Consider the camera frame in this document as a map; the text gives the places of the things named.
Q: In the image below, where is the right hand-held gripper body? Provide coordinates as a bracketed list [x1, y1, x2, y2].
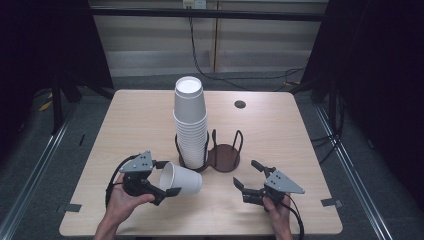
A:
[241, 169, 306, 212]

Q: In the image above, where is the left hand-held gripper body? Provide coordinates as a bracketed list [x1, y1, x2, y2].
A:
[118, 150, 158, 198]

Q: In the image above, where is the single white paper cup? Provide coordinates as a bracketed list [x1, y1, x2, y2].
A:
[158, 161, 204, 196]

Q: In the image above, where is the dark double wire cup holder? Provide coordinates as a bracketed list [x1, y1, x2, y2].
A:
[174, 128, 245, 174]

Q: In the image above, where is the stack of white paper cups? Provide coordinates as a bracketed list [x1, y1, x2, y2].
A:
[172, 75, 209, 170]

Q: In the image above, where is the person's right hand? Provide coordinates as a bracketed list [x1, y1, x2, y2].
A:
[262, 195, 295, 240]

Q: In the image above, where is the person's left hand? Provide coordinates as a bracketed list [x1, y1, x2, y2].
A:
[105, 175, 156, 225]

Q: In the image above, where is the grey tape strip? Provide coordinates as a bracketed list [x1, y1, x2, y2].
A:
[56, 203, 83, 214]
[320, 198, 344, 209]

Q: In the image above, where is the dark curtain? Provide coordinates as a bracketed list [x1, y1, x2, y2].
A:
[0, 0, 115, 161]
[300, 0, 424, 211]

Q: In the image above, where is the black horizontal metal bar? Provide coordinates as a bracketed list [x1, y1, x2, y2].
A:
[89, 7, 330, 23]

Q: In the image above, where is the left hand-held gripper black cable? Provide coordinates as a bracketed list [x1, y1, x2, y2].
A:
[104, 153, 141, 210]

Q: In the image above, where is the hand-held gripper black cable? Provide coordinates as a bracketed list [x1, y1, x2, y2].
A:
[281, 194, 305, 240]
[104, 153, 141, 210]

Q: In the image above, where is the right hand-held gripper black cable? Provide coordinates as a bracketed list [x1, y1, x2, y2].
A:
[281, 194, 305, 240]

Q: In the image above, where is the bundle of black floor cables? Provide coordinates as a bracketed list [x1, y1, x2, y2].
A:
[311, 96, 346, 165]

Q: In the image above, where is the metal floor rail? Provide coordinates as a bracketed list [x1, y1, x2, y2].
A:
[0, 108, 77, 240]
[314, 105, 398, 240]

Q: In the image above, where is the long black wall cable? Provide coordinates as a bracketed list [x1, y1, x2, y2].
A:
[187, 16, 306, 92]

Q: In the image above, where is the white wall socket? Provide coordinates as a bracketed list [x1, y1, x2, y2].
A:
[182, 0, 208, 10]

